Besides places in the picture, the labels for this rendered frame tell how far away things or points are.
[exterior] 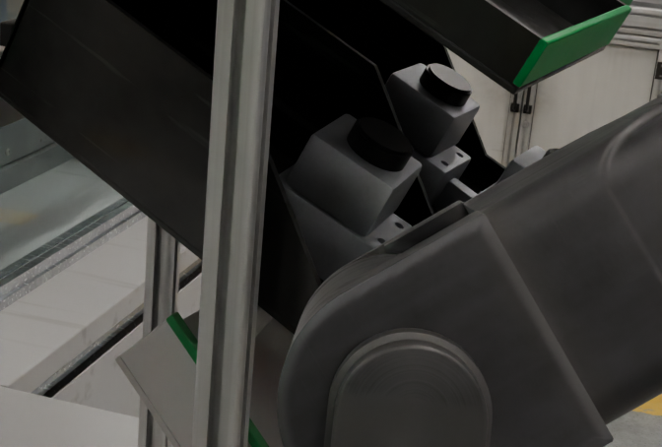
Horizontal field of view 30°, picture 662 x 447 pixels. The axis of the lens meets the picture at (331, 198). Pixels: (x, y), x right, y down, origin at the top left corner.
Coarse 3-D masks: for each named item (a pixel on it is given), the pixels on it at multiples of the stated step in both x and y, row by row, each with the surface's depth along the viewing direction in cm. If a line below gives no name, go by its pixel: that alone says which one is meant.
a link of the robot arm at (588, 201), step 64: (640, 128) 28; (512, 192) 28; (576, 192) 27; (640, 192) 27; (384, 256) 32; (448, 256) 27; (512, 256) 27; (576, 256) 27; (640, 256) 27; (320, 320) 27; (384, 320) 27; (448, 320) 27; (512, 320) 27; (576, 320) 27; (640, 320) 27; (320, 384) 27; (512, 384) 27; (576, 384) 27; (640, 384) 27
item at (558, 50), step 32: (384, 0) 48; (416, 0) 47; (448, 0) 47; (480, 0) 46; (512, 0) 56; (544, 0) 58; (576, 0) 57; (608, 0) 57; (448, 32) 47; (480, 32) 46; (512, 32) 46; (544, 32) 54; (576, 32) 49; (608, 32) 55; (480, 64) 47; (512, 64) 46; (544, 64) 47
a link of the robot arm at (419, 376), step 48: (384, 336) 26; (432, 336) 26; (336, 384) 26; (384, 384) 26; (432, 384) 26; (480, 384) 26; (336, 432) 26; (384, 432) 26; (432, 432) 26; (480, 432) 26
